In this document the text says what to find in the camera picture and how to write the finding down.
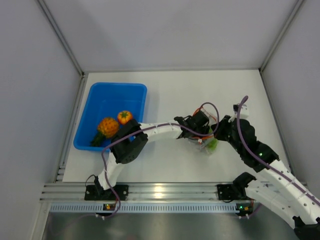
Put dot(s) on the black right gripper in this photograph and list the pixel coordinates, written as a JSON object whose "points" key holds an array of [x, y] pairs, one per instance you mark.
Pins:
{"points": [[222, 124]]}

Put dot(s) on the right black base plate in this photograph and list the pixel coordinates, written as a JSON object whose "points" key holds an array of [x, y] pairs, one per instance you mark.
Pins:
{"points": [[231, 192]]}

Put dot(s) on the fake green grapes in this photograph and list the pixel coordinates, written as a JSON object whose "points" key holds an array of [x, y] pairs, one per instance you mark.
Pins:
{"points": [[212, 145]]}

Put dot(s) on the aluminium mounting rail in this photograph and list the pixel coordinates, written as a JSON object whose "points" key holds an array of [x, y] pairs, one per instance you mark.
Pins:
{"points": [[137, 192]]}

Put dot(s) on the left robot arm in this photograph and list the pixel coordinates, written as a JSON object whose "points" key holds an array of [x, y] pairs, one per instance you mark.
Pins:
{"points": [[130, 140]]}

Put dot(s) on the slotted cable duct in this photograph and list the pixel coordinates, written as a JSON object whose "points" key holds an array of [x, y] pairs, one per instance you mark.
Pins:
{"points": [[146, 208]]}

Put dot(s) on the clear zip top bag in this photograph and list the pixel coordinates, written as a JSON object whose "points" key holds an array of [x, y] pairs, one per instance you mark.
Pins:
{"points": [[200, 142]]}

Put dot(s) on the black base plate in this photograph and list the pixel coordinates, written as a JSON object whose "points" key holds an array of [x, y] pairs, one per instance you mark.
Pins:
{"points": [[231, 192], [94, 193]]}

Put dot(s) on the fake orange peach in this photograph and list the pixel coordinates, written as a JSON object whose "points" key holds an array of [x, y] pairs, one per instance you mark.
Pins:
{"points": [[124, 116]]}

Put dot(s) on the fake pineapple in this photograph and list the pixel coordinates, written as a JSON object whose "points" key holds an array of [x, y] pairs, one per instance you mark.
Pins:
{"points": [[106, 129]]}

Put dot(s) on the blue plastic bin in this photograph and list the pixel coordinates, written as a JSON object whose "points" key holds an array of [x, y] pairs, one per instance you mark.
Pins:
{"points": [[107, 99]]}

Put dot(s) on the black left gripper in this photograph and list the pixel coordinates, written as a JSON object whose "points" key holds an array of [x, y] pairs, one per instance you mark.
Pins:
{"points": [[205, 128]]}

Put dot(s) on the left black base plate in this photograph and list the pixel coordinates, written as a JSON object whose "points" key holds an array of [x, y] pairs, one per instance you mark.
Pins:
{"points": [[94, 193]]}

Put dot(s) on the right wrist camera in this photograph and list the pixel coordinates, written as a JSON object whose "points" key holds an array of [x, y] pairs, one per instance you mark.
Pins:
{"points": [[243, 110]]}

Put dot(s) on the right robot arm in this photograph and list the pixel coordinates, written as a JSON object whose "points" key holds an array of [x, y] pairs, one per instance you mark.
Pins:
{"points": [[273, 185]]}

